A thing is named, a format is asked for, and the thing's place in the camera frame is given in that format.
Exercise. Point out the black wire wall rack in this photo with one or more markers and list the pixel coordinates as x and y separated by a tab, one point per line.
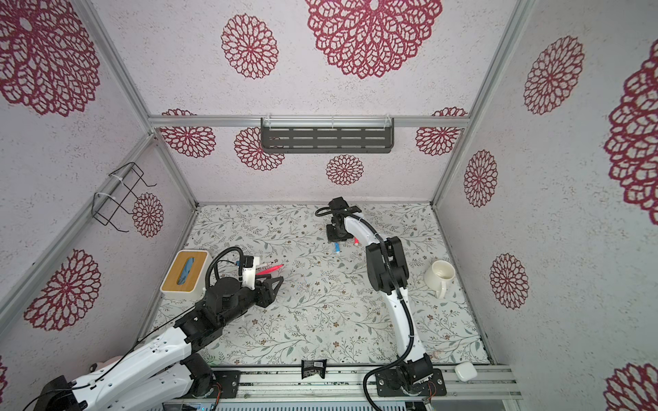
106	205

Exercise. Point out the wooden lid tissue box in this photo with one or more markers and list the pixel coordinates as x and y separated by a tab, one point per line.
185	280

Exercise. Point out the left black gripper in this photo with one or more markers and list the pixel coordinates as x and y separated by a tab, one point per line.
266	288

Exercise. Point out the small black clip bracket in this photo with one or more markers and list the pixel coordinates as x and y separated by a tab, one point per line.
310	368

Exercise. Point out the white small puck device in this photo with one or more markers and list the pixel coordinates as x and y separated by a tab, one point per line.
465	371

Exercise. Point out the white ceramic mug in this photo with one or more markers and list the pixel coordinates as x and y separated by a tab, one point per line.
439	276

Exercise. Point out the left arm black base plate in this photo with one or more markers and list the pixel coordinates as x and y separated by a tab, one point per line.
224	385

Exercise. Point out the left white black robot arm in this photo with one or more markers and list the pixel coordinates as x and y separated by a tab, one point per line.
169	365

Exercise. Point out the pink plush toy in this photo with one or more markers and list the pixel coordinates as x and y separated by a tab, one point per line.
100	365

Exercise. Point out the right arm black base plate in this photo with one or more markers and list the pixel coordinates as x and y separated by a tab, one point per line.
391	383

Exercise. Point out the dark grey wall shelf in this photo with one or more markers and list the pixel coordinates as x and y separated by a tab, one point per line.
332	136

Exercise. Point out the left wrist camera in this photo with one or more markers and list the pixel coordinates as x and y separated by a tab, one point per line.
248	265

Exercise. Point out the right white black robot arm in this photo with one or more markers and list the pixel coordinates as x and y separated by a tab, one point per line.
388	275

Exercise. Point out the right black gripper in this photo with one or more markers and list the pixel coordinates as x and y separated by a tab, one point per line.
331	235

